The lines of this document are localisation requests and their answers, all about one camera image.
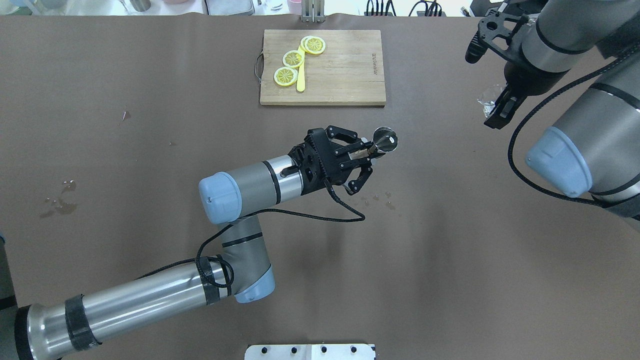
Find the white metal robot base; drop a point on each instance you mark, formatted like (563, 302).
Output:
(313, 351)

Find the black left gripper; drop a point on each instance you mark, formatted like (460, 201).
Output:
(333, 168)

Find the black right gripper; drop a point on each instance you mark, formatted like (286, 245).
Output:
(531, 75)

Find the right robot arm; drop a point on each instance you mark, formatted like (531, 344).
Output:
(590, 155)

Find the lemon slice middle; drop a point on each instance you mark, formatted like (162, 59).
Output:
(294, 58)

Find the clear glass measuring beaker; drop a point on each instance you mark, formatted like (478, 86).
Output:
(488, 98)

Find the bamboo cutting board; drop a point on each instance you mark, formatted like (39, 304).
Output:
(350, 71)

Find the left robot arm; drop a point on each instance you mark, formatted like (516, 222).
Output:
(233, 262)

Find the steel double jigger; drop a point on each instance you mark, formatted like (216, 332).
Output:
(384, 140)

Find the spilled liquid puddle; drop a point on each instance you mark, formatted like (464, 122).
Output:
(62, 203)

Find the yellow plastic knife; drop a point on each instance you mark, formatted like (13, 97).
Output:
(300, 85)

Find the aluminium frame post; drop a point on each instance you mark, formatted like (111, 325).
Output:
(313, 11)

